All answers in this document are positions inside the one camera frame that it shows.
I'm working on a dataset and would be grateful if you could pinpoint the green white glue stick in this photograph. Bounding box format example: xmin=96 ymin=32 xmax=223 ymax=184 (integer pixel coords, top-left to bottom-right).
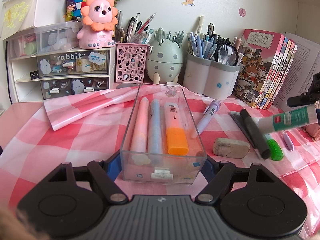
xmin=258 ymin=105 xmax=318 ymax=134

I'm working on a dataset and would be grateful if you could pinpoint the pink highlighter pen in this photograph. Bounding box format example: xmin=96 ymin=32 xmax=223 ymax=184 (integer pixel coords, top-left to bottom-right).
xmin=130 ymin=98 xmax=149 ymax=152

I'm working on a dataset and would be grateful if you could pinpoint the orange highlighter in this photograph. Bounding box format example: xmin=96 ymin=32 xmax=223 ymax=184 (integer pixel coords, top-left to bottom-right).
xmin=164 ymin=102 xmax=189 ymax=156

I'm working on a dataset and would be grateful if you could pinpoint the purple mechanical pencil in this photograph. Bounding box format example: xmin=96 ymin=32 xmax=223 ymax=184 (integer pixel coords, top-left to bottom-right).
xmin=282 ymin=131 xmax=295 ymax=151

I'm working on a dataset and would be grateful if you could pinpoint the light blue highlighter pen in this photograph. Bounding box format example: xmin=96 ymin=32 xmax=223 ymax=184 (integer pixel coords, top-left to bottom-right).
xmin=148 ymin=99 xmax=163 ymax=154

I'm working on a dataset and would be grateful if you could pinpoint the black grey marker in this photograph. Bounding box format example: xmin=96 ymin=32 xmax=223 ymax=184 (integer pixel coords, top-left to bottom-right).
xmin=240 ymin=109 xmax=271 ymax=160

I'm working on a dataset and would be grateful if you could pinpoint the clear acrylic organizer box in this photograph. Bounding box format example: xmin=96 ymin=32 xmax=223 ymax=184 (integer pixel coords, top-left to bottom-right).
xmin=120 ymin=84 xmax=207 ymax=185

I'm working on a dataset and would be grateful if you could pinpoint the green highlighter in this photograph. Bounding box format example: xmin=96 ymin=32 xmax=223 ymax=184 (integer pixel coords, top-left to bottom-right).
xmin=265 ymin=134 xmax=284 ymax=161

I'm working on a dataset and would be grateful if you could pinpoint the dark grey case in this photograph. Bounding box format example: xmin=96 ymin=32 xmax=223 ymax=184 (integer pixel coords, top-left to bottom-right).
xmin=229 ymin=111 xmax=262 ymax=152

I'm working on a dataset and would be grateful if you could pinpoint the white purple novelty pen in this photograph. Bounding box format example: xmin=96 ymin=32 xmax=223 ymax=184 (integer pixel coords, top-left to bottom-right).
xmin=191 ymin=100 xmax=221 ymax=138

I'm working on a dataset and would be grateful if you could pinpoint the white eraser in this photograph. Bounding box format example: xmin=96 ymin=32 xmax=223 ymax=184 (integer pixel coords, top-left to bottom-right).
xmin=213 ymin=138 xmax=251 ymax=159

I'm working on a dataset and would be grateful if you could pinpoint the stack of paper books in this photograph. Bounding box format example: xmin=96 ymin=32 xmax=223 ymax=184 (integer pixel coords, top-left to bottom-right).
xmin=273 ymin=33 xmax=319 ymax=112

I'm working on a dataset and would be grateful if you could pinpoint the pink pencil case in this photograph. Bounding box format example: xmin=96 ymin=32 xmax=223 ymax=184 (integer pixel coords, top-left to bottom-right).
xmin=303 ymin=124 xmax=320 ymax=141

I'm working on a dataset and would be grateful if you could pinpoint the white spine comic book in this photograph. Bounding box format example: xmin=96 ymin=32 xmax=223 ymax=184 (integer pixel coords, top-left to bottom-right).
xmin=270 ymin=43 xmax=299 ymax=109

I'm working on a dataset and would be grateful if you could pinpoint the pink striped comic book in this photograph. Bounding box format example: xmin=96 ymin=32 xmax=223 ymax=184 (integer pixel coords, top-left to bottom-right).
xmin=267 ymin=40 xmax=297 ymax=108

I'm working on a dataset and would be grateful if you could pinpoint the yellow spine comic book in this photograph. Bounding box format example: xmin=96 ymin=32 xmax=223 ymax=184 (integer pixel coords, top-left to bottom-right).
xmin=262 ymin=37 xmax=292 ymax=109

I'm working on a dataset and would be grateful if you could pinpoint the blue spine comic book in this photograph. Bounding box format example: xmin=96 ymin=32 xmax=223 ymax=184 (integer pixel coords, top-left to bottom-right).
xmin=259 ymin=37 xmax=291 ymax=109

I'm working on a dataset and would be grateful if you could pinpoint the pink checkered tablecloth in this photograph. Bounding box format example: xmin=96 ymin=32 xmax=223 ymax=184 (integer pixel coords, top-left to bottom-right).
xmin=1 ymin=90 xmax=319 ymax=239

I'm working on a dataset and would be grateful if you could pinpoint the pink spine comic book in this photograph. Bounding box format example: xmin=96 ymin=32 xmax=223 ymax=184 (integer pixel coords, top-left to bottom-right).
xmin=233 ymin=29 xmax=285 ymax=108

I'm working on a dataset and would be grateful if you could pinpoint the grey white flower pen holder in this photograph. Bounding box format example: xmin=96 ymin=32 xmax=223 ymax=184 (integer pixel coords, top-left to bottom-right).
xmin=183 ymin=54 xmax=240 ymax=100

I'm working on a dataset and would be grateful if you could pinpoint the black magnifying glass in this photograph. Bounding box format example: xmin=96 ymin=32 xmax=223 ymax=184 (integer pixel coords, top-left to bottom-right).
xmin=214 ymin=43 xmax=239 ymax=66

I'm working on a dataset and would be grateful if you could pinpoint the white tape roll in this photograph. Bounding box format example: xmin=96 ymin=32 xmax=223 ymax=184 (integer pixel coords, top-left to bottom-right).
xmin=166 ymin=81 xmax=180 ymax=86

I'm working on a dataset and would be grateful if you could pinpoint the pink perforated pen holder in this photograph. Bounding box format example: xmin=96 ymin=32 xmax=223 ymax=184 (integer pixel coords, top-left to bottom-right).
xmin=116 ymin=43 xmax=149 ymax=83

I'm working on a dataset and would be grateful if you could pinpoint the green egg pen holder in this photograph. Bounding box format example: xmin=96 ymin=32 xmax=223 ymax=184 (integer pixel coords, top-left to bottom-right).
xmin=146 ymin=39 xmax=183 ymax=84

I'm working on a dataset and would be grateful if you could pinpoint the white mini drawer unit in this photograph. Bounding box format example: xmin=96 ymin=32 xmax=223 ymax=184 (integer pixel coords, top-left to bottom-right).
xmin=5 ymin=22 xmax=116 ymax=103

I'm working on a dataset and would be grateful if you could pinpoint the pink lion toy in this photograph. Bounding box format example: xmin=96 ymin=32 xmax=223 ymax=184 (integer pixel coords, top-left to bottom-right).
xmin=76 ymin=0 xmax=118 ymax=50

